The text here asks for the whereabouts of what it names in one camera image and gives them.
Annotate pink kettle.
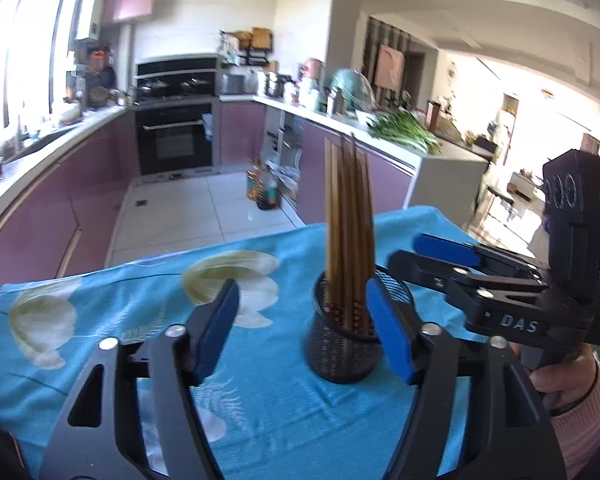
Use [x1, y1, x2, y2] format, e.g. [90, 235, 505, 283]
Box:
[300, 58, 325, 83]

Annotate black wall rack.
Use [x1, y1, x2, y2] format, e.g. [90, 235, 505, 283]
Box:
[220, 27, 273, 66]

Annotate person's right hand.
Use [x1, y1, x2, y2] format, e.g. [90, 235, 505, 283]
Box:
[527, 344, 597, 409]

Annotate white wall water heater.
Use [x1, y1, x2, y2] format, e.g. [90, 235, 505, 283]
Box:
[75, 0, 105, 41]

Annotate black built-in oven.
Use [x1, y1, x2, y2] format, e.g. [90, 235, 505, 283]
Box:
[134, 105, 215, 176]

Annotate leafy green vegetables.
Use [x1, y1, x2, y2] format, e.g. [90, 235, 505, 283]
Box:
[370, 110, 443, 155]

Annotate steel thermos bottle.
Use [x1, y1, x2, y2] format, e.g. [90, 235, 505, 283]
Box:
[327, 87, 348, 116]

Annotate pink wall picture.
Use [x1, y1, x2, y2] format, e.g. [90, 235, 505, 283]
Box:
[373, 44, 406, 91]

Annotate bunch of wooden chopsticks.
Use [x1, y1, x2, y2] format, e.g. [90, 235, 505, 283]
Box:
[324, 132, 378, 333]

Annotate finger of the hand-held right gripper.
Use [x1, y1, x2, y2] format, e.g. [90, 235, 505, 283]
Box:
[387, 251, 551, 311]
[412, 234, 546, 282]

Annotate blue floral tablecloth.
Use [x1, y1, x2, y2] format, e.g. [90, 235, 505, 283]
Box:
[0, 205, 486, 480]

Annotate black mesh pen holder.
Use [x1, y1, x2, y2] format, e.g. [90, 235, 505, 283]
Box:
[307, 265, 413, 385]

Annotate cooking oil bottles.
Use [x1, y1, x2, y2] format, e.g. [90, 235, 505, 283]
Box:
[246, 160, 281, 210]

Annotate kitchen window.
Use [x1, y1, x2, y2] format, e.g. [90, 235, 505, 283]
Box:
[0, 0, 81, 126]

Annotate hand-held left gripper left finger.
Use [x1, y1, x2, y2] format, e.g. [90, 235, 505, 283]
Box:
[39, 280, 241, 480]

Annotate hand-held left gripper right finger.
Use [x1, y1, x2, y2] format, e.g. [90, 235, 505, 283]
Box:
[365, 277, 567, 480]

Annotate person's right forearm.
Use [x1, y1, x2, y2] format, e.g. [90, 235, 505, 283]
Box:
[550, 360, 600, 480]

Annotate short pink base cabinets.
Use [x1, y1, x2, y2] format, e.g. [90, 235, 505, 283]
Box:
[219, 102, 416, 223]

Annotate pale green appliance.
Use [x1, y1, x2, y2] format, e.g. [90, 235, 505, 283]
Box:
[330, 69, 376, 111]

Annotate long pink base cabinets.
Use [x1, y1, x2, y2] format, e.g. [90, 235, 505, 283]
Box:
[0, 110, 136, 321]

